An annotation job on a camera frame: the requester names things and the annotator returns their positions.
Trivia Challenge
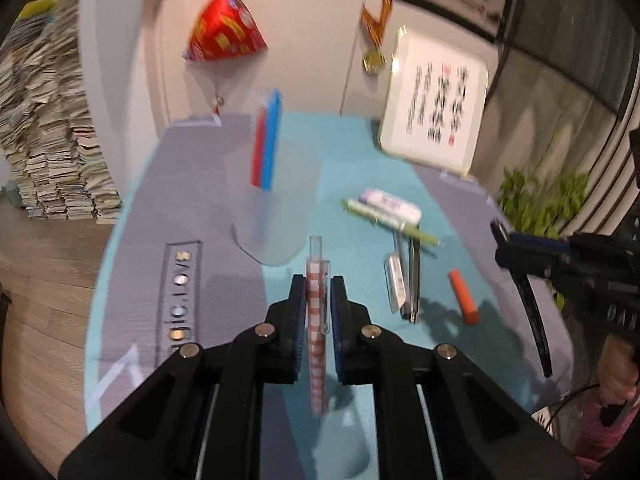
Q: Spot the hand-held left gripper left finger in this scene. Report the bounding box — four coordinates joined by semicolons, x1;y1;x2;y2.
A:
57;275;307;480

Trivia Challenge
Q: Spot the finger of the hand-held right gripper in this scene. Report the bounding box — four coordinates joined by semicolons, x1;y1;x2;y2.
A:
490;219;573;281
517;265;555;380

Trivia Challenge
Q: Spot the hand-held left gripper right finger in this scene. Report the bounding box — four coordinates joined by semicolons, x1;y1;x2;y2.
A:
330;275;583;480

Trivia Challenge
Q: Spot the red checked pen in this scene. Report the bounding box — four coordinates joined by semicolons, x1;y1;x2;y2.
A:
305;235;333;417

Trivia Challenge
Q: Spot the orange marker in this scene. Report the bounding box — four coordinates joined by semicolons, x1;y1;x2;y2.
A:
447;269;481;326

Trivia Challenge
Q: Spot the black pen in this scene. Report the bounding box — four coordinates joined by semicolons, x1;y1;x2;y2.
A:
408;234;422;324

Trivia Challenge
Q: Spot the translucent plastic pen holder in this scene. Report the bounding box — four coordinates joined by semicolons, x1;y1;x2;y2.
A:
231;130;321;267

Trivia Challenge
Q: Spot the purple eraser with white sleeve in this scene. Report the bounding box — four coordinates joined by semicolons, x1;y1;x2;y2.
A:
359;188;423;223

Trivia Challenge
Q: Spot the person's right forearm pink sleeve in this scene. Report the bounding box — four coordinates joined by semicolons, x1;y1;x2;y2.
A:
572;400;640;477

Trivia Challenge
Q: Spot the person's right hand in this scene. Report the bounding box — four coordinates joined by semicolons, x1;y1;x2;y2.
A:
597;335;640;408

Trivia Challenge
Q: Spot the green potted plant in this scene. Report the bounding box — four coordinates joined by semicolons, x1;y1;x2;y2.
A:
497;159;592;312

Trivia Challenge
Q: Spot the green pen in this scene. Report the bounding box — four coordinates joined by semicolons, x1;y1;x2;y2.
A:
342;198;444;247

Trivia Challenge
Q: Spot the blue pen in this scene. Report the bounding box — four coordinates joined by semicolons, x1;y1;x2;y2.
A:
260;88;284;192

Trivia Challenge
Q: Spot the framed calligraphy picture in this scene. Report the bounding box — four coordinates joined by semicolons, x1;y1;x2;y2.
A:
378;25;490;177

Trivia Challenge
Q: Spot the gold medal with striped ribbon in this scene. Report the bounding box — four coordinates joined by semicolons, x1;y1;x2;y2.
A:
360;0;397;74

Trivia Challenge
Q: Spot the red hanging pyramid ornament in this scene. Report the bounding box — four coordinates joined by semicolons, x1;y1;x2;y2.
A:
181;0;269;116

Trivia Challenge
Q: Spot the tall stack of books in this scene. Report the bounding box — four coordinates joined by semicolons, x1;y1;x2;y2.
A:
0;0;124;225

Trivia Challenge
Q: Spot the black cable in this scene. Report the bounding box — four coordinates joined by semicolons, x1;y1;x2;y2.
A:
544;384;602;433

